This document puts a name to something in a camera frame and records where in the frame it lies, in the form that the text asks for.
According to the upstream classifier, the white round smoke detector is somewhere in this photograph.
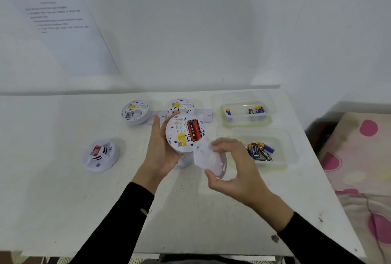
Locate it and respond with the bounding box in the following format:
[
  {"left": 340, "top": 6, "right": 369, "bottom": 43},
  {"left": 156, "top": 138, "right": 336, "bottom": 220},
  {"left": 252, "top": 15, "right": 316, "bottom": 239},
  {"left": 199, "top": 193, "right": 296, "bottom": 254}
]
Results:
[
  {"left": 167, "top": 98, "right": 196, "bottom": 118},
  {"left": 174, "top": 151, "right": 196, "bottom": 170},
  {"left": 121, "top": 99, "right": 151, "bottom": 126},
  {"left": 81, "top": 139, "right": 120, "bottom": 173},
  {"left": 165, "top": 113, "right": 207, "bottom": 153}
]

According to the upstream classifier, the person's right hand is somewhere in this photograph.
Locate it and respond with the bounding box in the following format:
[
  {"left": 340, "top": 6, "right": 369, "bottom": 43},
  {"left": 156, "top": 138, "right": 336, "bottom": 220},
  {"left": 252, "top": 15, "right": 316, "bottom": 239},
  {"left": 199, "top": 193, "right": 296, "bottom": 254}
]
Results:
[{"left": 204, "top": 137, "right": 275, "bottom": 212}]

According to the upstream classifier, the pile of colourful batteries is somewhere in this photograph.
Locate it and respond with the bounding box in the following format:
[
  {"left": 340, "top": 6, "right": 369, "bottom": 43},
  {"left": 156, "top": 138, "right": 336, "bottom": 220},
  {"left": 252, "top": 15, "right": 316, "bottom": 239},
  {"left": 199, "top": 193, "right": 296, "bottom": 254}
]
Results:
[{"left": 225, "top": 105, "right": 266, "bottom": 116}]

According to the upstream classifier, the pink dotted pillow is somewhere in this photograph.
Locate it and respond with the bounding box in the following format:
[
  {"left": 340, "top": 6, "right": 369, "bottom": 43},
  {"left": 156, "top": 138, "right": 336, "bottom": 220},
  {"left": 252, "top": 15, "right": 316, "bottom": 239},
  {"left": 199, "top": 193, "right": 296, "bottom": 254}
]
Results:
[{"left": 317, "top": 113, "right": 391, "bottom": 196}]

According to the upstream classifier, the white paper with text lines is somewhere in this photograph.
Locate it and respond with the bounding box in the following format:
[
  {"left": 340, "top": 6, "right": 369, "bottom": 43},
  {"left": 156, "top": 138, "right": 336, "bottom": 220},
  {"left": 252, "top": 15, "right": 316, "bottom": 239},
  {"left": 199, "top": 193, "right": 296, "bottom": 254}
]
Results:
[{"left": 3, "top": 0, "right": 121, "bottom": 77}]

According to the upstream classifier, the heap of dark batteries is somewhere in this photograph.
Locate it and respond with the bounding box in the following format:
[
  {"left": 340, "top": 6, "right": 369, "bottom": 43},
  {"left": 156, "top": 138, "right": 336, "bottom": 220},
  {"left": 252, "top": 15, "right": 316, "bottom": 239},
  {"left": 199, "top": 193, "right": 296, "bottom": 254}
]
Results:
[{"left": 246, "top": 142, "right": 275, "bottom": 162}]

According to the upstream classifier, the clear plastic container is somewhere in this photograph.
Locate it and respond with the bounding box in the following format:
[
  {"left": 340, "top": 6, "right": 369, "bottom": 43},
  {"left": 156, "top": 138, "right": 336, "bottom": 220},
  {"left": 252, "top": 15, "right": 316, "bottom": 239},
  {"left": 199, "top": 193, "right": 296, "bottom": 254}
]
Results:
[
  {"left": 211, "top": 91, "right": 277, "bottom": 129},
  {"left": 217, "top": 128, "right": 299, "bottom": 171}
]

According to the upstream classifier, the person's left forearm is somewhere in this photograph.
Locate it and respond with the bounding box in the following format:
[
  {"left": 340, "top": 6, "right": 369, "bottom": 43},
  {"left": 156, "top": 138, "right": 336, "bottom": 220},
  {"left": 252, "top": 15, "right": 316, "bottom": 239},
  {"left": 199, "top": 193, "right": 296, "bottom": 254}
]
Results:
[{"left": 70, "top": 180, "right": 156, "bottom": 264}]

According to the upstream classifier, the person's left hand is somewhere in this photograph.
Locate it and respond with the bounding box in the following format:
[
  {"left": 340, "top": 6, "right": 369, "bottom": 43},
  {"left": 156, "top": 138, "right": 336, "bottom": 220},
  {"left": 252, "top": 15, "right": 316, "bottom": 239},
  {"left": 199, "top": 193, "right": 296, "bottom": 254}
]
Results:
[{"left": 131, "top": 114, "right": 190, "bottom": 196}]

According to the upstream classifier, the pink dotted bedsheet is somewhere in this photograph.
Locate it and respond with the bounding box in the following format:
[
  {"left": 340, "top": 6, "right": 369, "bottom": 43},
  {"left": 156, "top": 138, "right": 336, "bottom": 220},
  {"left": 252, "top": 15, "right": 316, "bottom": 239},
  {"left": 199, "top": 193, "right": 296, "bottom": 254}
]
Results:
[{"left": 336, "top": 192, "right": 391, "bottom": 264}]

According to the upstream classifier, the patterned mat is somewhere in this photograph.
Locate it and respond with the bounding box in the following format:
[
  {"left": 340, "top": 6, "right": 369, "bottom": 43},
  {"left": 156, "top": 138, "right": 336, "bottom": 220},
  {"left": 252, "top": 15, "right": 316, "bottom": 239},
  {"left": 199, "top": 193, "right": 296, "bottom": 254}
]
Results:
[{"left": 0, "top": 251, "right": 294, "bottom": 264}]

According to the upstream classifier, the person's right forearm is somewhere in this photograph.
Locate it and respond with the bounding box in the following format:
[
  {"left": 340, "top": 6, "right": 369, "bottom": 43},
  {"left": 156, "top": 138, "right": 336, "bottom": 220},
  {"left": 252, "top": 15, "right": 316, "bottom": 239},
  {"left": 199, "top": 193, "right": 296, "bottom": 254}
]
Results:
[{"left": 256, "top": 193, "right": 364, "bottom": 264}]

